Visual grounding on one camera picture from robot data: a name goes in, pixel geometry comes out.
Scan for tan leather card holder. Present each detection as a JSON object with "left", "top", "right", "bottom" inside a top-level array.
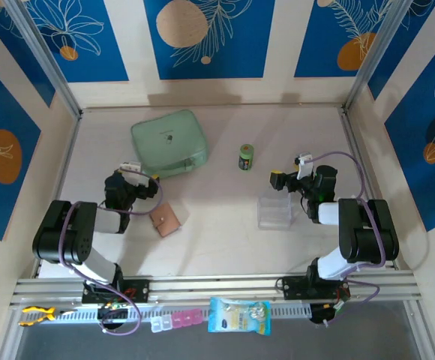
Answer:
[{"left": 148, "top": 201, "right": 182, "bottom": 238}]

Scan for green can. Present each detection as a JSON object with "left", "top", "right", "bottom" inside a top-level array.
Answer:
[{"left": 238, "top": 143, "right": 255, "bottom": 172}]

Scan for green zip pouch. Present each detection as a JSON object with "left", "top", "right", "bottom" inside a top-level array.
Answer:
[{"left": 130, "top": 109, "right": 209, "bottom": 182}]

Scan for pink white pill organizer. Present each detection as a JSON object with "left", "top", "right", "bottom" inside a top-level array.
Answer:
[{"left": 150, "top": 308, "right": 204, "bottom": 333}]

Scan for blue snack packet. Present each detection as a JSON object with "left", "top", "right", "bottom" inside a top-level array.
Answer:
[{"left": 206, "top": 296, "right": 272, "bottom": 335}]

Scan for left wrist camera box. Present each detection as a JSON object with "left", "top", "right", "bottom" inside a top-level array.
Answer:
[{"left": 118, "top": 160, "right": 152, "bottom": 188}]

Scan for aluminium table edge rail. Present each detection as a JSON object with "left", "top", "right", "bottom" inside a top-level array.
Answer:
[
  {"left": 33, "top": 112, "right": 83, "bottom": 278},
  {"left": 339, "top": 106, "right": 398, "bottom": 271}
]

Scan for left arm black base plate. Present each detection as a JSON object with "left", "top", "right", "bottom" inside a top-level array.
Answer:
[{"left": 81, "top": 279, "right": 150, "bottom": 305}]

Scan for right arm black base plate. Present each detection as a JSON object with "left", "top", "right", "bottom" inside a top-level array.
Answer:
[{"left": 281, "top": 275, "right": 352, "bottom": 301}]

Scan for long aluminium mounting rail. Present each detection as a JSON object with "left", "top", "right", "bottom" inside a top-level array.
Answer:
[{"left": 9, "top": 271, "right": 423, "bottom": 311}]

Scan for grey slotted cable duct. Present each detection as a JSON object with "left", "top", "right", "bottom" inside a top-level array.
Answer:
[{"left": 18, "top": 303, "right": 312, "bottom": 326}]

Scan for aluminium frame post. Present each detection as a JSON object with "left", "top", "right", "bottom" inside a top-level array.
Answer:
[
  {"left": 343, "top": 0, "right": 413, "bottom": 112},
  {"left": 3, "top": 0, "right": 83, "bottom": 119}
]

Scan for yellow handled pliers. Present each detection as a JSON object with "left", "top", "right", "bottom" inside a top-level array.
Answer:
[{"left": 18, "top": 305, "right": 78, "bottom": 327}]

